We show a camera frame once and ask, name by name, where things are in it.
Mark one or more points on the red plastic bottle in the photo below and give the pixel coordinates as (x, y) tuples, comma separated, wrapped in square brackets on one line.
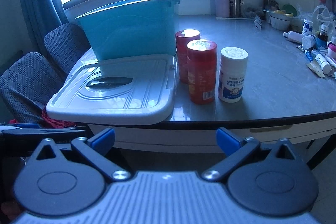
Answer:
[(183, 56), (201, 74)]

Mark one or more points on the white ribbed bowl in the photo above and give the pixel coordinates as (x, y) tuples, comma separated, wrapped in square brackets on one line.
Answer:
[(280, 22)]

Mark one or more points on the green round lid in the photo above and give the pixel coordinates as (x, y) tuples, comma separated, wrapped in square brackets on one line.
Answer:
[(290, 9)]

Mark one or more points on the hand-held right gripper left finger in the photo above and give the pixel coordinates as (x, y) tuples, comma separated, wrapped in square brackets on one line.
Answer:
[(103, 139)]

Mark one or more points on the white pill bottle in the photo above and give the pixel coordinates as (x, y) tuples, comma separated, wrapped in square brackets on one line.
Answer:
[(307, 26)]

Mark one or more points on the teal plastic storage box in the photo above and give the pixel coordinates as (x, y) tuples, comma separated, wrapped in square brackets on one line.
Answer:
[(131, 29)]

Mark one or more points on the grey fabric chair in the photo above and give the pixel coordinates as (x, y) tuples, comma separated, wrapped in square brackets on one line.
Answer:
[(65, 45), (29, 85)]

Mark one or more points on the small printed sachet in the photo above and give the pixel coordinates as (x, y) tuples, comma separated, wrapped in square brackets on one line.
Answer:
[(258, 22)]

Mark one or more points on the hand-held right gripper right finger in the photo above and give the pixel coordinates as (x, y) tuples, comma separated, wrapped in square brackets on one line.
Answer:
[(227, 140)]

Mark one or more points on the clear plastic bag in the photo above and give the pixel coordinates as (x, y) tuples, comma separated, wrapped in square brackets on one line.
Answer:
[(324, 15)]

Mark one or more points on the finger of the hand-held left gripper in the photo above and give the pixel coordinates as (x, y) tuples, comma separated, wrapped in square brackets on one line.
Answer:
[(47, 132)]

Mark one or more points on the white bottle with blue label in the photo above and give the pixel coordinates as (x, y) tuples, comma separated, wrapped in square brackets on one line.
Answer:
[(232, 77)]

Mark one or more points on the pink insulated bottle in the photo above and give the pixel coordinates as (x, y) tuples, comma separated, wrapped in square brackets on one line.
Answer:
[(222, 2)]

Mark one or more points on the brown medicine bottle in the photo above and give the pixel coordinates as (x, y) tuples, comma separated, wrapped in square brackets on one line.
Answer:
[(323, 36)]

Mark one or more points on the white medicine jar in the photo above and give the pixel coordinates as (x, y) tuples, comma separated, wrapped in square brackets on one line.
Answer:
[(308, 41)]

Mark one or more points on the white storage box lid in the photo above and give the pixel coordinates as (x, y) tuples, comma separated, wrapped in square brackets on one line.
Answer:
[(115, 92)]

